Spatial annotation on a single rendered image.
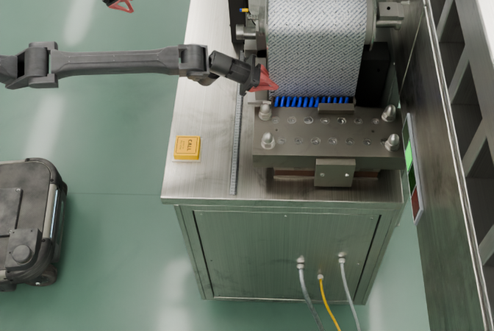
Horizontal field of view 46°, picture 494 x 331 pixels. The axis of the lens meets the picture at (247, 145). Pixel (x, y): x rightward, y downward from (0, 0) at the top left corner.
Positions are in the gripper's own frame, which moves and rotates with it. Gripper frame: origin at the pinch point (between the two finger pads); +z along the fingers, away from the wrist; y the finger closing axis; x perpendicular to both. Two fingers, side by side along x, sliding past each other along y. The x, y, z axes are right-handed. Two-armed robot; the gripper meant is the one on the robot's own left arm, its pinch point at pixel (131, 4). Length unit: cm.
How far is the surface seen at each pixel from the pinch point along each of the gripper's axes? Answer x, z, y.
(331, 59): -55, 16, -42
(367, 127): -55, 33, -54
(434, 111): -76, 4, -77
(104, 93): 85, 72, 56
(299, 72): -46, 17, -41
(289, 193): -30, 34, -64
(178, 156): -5, 17, -51
